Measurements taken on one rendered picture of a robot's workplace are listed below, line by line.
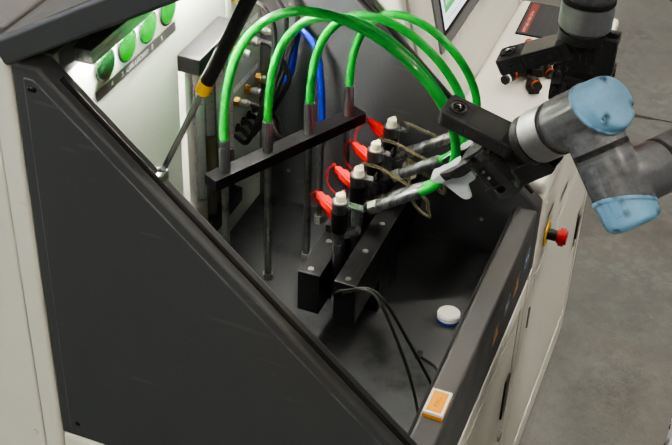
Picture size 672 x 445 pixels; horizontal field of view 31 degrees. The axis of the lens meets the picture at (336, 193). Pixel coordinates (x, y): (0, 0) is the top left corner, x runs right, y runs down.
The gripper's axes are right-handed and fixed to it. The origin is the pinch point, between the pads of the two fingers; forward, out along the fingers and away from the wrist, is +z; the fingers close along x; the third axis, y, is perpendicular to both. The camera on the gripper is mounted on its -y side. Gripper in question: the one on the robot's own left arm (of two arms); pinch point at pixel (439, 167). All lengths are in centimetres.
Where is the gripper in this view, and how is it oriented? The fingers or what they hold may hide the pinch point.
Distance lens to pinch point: 179.5
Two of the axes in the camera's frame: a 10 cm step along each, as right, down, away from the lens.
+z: -5.1, 2.6, 8.2
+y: 6.7, 7.2, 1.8
